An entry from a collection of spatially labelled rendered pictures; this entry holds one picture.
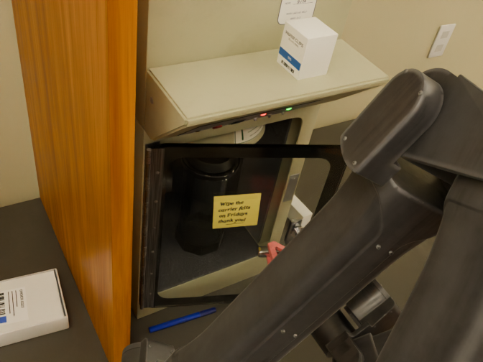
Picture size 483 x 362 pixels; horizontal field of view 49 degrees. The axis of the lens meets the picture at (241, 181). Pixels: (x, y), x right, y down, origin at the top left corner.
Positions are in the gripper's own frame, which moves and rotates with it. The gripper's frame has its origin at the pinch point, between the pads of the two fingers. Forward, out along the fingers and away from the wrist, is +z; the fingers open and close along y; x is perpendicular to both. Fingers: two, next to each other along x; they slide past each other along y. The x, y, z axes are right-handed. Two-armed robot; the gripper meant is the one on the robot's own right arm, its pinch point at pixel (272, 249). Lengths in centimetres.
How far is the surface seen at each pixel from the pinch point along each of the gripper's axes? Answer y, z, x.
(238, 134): 14.3, 14.0, 1.1
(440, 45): -5, 55, -102
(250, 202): 7.6, 5.0, 2.8
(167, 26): 36.2, 11.6, 16.1
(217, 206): 6.8, 6.8, 7.8
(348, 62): 31.0, 5.4, -9.3
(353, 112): -26, 56, -73
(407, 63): -10, 56, -90
